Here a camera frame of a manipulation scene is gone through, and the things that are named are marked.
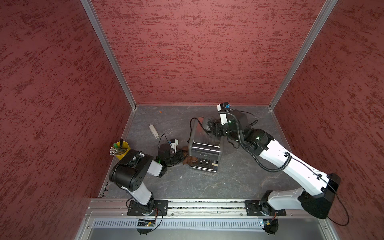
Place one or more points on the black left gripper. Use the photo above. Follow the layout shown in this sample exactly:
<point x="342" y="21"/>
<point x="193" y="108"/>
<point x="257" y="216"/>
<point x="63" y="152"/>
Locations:
<point x="180" y="157"/>

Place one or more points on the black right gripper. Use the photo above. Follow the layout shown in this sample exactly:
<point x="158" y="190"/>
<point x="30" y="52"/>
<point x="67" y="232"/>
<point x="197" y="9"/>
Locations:
<point x="216" y="128"/>

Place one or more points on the brown microfibre cloth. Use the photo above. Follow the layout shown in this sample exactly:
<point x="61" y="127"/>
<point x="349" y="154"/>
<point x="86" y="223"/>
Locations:
<point x="188" y="160"/>

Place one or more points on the grey steel coffee machine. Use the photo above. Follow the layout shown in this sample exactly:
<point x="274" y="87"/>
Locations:
<point x="206" y="147"/>

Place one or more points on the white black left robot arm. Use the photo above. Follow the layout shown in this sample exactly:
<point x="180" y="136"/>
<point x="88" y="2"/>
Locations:
<point x="129" y="173"/>

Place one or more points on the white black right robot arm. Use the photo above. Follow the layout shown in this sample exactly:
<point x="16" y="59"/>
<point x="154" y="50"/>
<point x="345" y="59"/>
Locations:
<point x="317" y="190"/>

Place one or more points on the yellow pen holder cup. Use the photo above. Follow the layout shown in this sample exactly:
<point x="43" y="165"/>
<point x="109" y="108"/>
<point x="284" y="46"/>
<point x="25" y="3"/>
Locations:
<point x="120" y="149"/>

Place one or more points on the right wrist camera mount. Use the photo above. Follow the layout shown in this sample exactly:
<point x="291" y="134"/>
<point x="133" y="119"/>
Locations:
<point x="223" y="109"/>

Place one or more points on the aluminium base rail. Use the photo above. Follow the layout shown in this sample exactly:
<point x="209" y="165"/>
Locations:
<point x="198" y="219"/>

